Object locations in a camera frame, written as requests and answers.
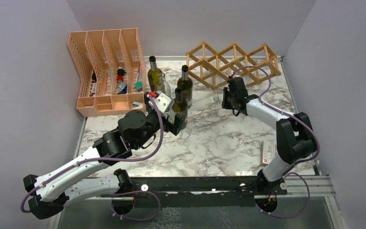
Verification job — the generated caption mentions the green bottle black cap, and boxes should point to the green bottle black cap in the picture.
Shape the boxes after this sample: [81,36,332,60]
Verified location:
[171,87,188,130]

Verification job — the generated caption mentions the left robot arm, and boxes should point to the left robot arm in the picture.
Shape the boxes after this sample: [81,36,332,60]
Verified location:
[20,92,186,219]

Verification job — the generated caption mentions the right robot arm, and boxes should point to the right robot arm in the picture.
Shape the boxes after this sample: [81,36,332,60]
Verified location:
[222,77,319,194]

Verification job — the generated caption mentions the green bottle silver cap rear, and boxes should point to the green bottle silver cap rear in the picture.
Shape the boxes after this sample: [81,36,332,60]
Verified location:
[147,55,162,91]

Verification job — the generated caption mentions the green bottle silver cap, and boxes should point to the green bottle silver cap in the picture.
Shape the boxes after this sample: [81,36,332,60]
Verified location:
[147,55,162,91]
[177,65,193,108]

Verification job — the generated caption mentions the slim clear glass bottle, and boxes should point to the slim clear glass bottle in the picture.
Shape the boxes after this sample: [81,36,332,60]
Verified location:
[156,72,172,98]

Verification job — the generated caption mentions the wooden lattice wine rack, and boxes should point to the wooden lattice wine rack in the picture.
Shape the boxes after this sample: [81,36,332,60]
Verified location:
[186,41,282,89]

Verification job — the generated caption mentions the green bottle silver cap front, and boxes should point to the green bottle silver cap front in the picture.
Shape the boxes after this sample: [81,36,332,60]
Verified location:
[177,65,193,108]

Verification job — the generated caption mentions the small items in organizer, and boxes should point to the small items in organizer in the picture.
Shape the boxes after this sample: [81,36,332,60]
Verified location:
[94,67,144,111]

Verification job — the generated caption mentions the peach plastic file organizer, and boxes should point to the peach plastic file organizer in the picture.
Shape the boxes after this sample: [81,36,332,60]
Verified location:
[68,28,147,117]

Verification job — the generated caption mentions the small white red box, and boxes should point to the small white red box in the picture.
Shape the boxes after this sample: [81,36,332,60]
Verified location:
[261,141,276,165]

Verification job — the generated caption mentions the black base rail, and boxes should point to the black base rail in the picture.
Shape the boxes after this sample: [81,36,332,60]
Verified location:
[111,176,287,208]

